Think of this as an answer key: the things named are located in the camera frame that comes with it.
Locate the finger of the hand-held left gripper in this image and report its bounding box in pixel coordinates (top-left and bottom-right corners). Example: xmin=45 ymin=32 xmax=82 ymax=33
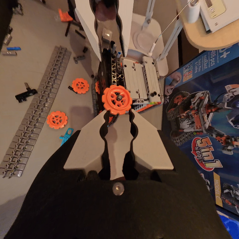
xmin=114 ymin=0 xmax=134 ymax=62
xmin=75 ymin=0 xmax=103 ymax=62

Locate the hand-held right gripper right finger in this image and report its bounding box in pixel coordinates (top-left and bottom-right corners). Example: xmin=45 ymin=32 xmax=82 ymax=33
xmin=129 ymin=110 xmax=174 ymax=179

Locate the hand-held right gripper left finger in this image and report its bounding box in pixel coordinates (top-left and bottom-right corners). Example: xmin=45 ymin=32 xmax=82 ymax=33
xmin=64 ymin=110 xmax=109 ymax=179

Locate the orange toy piece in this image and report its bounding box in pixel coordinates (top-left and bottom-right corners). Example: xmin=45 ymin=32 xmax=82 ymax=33
xmin=58 ymin=8 xmax=73 ymax=22

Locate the teal plastic wrench tool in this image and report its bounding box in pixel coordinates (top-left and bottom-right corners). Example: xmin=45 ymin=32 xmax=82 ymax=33
xmin=59 ymin=128 xmax=74 ymax=146

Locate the long black holed beam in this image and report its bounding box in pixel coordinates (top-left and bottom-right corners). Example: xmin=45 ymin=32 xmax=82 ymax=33
xmin=110 ymin=49 xmax=123 ymax=85

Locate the orange gear wheel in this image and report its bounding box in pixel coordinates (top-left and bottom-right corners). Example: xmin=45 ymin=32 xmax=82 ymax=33
xmin=47 ymin=111 xmax=68 ymax=129
xmin=102 ymin=85 xmax=133 ymax=115
xmin=68 ymin=78 xmax=89 ymax=94

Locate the grey toy robot vehicle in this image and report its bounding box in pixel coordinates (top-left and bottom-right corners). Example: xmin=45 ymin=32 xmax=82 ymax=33
xmin=92 ymin=28 xmax=165 ymax=116

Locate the black axle rod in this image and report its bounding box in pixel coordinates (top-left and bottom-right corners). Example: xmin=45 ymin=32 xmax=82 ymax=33
xmin=65 ymin=21 xmax=86 ymax=39

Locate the white book stand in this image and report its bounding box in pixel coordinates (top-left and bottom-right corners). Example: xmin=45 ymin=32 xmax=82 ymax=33
xmin=123 ymin=0 xmax=200 ymax=77

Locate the robot kit box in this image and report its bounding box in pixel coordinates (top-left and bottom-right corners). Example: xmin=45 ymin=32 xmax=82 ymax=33
xmin=163 ymin=43 xmax=239 ymax=224

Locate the black dimpled mat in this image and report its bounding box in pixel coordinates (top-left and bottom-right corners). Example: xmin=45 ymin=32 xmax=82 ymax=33
xmin=0 ymin=0 xmax=13 ymax=41

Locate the black lever with grey axle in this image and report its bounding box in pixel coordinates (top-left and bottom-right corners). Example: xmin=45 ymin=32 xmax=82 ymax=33
xmin=15 ymin=82 xmax=38 ymax=103

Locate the instruction booklet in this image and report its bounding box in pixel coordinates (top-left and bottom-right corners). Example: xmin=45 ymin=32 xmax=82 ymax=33
xmin=200 ymin=0 xmax=228 ymax=32

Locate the grey track chain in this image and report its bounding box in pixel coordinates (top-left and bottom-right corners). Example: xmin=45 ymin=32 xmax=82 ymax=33
xmin=0 ymin=46 xmax=71 ymax=178

